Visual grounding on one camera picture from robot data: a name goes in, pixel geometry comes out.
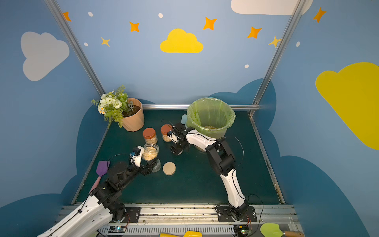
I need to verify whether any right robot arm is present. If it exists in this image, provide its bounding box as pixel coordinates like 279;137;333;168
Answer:
168;123;249;221

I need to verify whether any clear oatmeal jar front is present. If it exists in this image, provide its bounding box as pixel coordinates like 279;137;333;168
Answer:
152;159;161;173

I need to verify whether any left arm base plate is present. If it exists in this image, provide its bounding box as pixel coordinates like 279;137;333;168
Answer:
116;206;141;223

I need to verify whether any left controller board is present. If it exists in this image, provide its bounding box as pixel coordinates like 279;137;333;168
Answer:
108;226;126;234

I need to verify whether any red lid oatmeal jar left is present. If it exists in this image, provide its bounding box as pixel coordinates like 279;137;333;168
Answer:
143;127;158;144

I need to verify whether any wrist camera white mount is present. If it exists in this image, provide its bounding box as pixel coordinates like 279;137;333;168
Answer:
167;130;178;144
129;146;145;168

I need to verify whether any white flowers green plant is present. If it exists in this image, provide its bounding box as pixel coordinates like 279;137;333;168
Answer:
91;86;134;127

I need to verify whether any purple pink toy spatula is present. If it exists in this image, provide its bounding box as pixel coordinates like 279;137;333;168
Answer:
89;161;110;194

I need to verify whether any light blue toy spatula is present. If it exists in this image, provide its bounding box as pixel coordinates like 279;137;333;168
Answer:
181;114;188;124

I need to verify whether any beige lid oatmeal jar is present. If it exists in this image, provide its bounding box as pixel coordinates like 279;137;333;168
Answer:
142;143;159;161

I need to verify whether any controller board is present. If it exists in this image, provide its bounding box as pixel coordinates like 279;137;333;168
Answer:
233;225;251;237
108;226;126;234

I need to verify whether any mesh bin green bag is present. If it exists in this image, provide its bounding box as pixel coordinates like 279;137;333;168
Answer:
186;98;236;151

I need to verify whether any red lid oatmeal jar right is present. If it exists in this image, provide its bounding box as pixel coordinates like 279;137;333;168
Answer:
160;124;172;142

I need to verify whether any green toy spatula wooden handle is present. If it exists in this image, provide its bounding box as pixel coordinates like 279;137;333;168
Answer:
260;223;305;237

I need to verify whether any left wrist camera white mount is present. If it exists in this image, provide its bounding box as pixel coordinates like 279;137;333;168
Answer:
129;146;145;168

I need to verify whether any red lid oatmeal jar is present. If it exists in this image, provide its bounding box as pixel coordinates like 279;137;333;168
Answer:
160;124;172;142
143;127;158;144

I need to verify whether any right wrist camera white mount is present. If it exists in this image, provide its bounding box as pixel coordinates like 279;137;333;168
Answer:
167;130;178;144

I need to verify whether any yellow toy scoop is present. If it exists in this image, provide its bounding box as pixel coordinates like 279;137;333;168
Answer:
159;230;203;237

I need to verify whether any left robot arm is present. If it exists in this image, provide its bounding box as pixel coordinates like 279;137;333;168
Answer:
40;158;158;237

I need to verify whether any aluminium front rail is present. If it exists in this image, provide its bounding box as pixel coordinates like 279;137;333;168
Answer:
48;202;304;237

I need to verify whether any terracotta flower pot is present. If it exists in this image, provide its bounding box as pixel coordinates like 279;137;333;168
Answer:
121;98;145;132

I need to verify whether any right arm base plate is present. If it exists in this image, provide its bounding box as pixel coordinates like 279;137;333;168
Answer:
215;205;258;223

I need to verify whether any right controller board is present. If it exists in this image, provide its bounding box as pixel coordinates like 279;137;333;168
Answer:
233;225;251;237

